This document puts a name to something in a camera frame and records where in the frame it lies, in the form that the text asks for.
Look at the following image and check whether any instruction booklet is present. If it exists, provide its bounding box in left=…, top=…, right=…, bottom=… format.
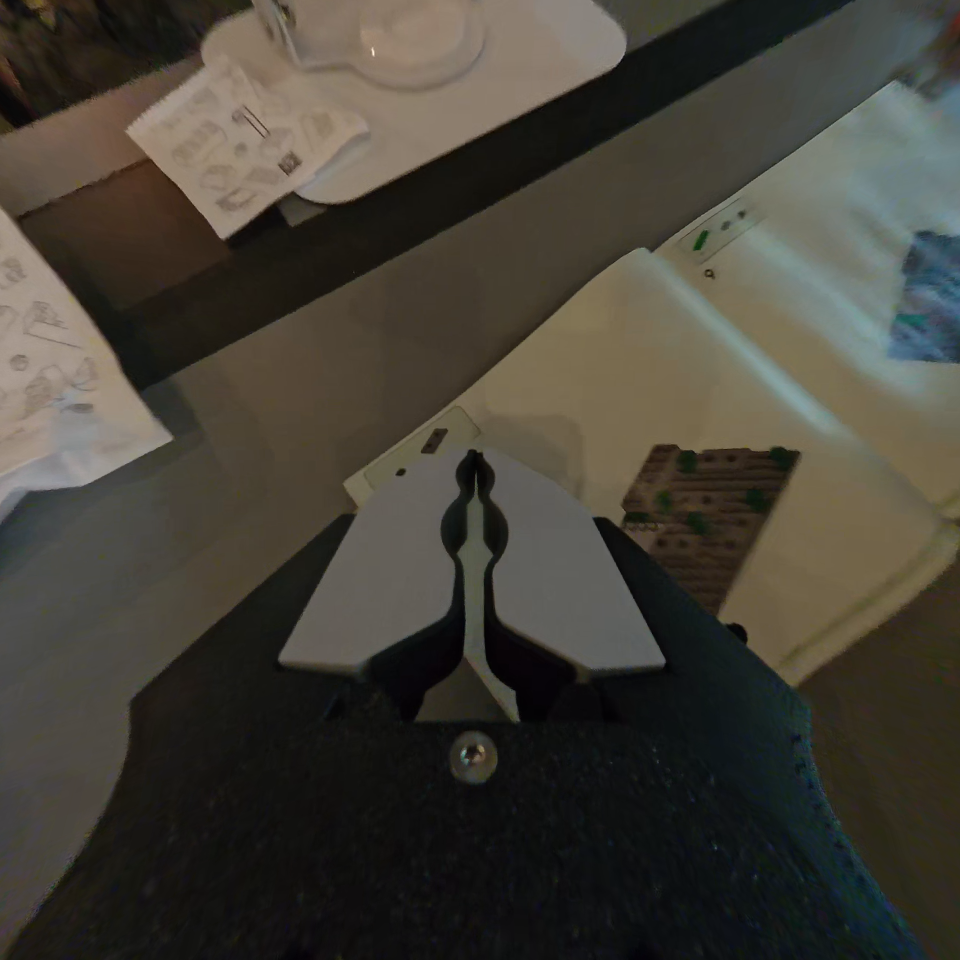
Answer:
left=343, top=78, right=960, bottom=723

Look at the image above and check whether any clear round dome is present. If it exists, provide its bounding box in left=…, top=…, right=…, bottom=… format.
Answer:
left=358, top=0, right=487, bottom=93

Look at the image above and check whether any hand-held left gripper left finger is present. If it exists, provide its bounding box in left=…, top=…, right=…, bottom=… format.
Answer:
left=277, top=446, right=475, bottom=680

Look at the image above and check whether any folded printed leaflet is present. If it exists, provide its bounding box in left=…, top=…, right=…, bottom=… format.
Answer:
left=126, top=58, right=371, bottom=243

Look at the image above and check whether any white tray with clear dish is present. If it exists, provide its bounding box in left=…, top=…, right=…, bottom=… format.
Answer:
left=201, top=0, right=628, bottom=205

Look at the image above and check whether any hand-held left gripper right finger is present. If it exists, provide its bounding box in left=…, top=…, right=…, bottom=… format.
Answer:
left=480, top=447, right=667, bottom=682

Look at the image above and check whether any white printed paper bag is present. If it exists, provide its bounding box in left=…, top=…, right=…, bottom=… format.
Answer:
left=0, top=206, right=175, bottom=519

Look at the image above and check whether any grey desk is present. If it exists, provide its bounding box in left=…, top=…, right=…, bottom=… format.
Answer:
left=0, top=0, right=960, bottom=960

